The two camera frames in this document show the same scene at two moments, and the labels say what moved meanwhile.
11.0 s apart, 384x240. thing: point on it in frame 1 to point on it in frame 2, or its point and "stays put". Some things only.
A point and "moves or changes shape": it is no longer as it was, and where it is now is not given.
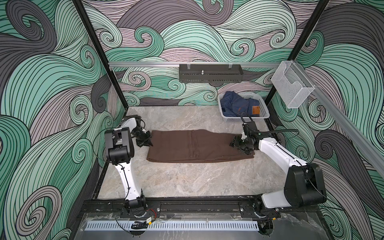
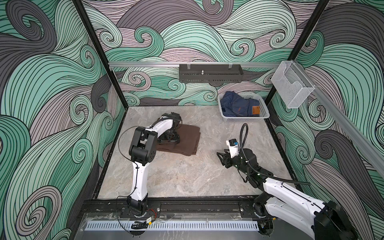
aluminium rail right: [373, 151] stays put
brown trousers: [193, 145] moves or changes shape
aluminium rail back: [265, 64] stays put
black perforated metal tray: [210, 73] stays put
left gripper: [146, 141] to [175, 140]
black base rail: [98, 207] stays put
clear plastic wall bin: [293, 86] stays put
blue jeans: [233, 105] stays put
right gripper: [235, 142] to [226, 158]
